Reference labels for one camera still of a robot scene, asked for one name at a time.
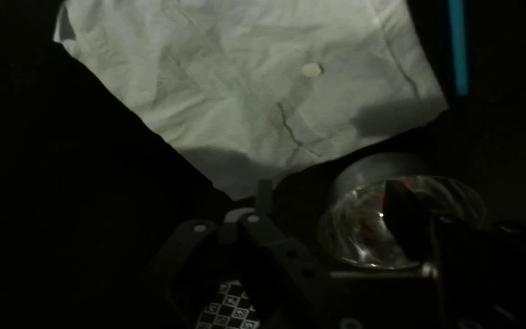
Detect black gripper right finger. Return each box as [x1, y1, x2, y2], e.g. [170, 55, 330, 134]
[382, 179, 453, 282]

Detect blue straw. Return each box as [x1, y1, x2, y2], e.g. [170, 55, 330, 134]
[446, 0, 471, 99]

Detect white paper towel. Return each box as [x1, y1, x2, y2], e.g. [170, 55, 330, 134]
[51, 0, 451, 201]

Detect small glass bowl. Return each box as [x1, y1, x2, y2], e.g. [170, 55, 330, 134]
[316, 152, 489, 273]

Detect single white seed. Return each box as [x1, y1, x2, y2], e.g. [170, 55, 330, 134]
[299, 62, 325, 81]

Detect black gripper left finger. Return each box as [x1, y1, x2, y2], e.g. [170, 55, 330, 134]
[235, 178, 338, 329]

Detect checkerboard calibration board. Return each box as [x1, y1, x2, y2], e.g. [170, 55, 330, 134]
[195, 280, 263, 329]

